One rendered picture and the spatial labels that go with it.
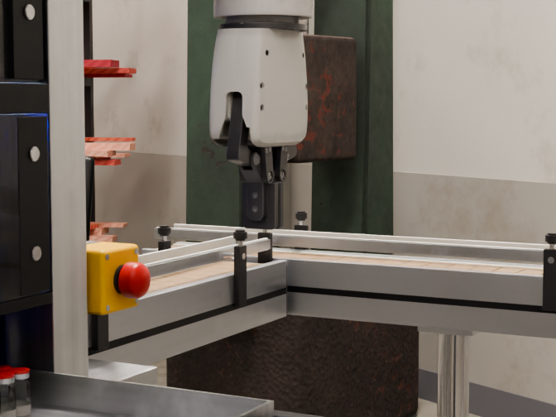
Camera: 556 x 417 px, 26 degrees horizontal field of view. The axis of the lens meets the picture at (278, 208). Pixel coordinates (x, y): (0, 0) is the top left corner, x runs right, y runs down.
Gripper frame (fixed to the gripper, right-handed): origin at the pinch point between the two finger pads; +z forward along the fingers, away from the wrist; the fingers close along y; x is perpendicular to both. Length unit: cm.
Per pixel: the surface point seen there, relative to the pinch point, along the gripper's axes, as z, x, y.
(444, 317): 24, -12, -82
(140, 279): 10.5, -24.4, -17.3
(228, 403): 19.5, -6.6, -5.5
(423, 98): -10, -119, -357
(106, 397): 20.6, -20.7, -5.5
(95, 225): 55, -317, -412
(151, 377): 23.3, -28.0, -24.7
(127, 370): 22.3, -30.1, -22.8
